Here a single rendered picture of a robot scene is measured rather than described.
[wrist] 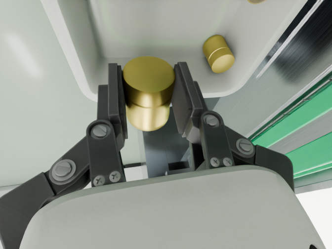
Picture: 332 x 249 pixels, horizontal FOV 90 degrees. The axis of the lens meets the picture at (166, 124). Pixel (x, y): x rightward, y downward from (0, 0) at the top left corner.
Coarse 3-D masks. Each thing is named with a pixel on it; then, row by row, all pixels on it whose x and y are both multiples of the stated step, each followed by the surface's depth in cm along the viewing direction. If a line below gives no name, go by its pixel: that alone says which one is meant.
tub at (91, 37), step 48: (48, 0) 12; (96, 0) 18; (144, 0) 19; (192, 0) 20; (240, 0) 21; (288, 0) 16; (96, 48) 23; (144, 48) 24; (192, 48) 26; (240, 48) 23; (96, 96) 21
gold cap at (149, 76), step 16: (128, 64) 10; (144, 64) 11; (160, 64) 11; (128, 80) 10; (144, 80) 10; (160, 80) 10; (128, 96) 10; (144, 96) 10; (160, 96) 10; (128, 112) 12; (144, 112) 11; (160, 112) 12; (144, 128) 13
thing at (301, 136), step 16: (320, 96) 21; (304, 112) 23; (320, 112) 21; (272, 128) 29; (288, 128) 26; (304, 128) 24; (320, 128) 22; (272, 144) 29; (288, 144) 27; (304, 144) 24; (320, 144) 22; (304, 160) 24; (320, 160) 22
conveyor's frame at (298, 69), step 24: (312, 24) 20; (288, 48) 23; (312, 48) 20; (264, 72) 27; (288, 72) 23; (312, 72) 20; (240, 96) 34; (264, 96) 28; (288, 96) 24; (240, 120) 34; (264, 120) 28
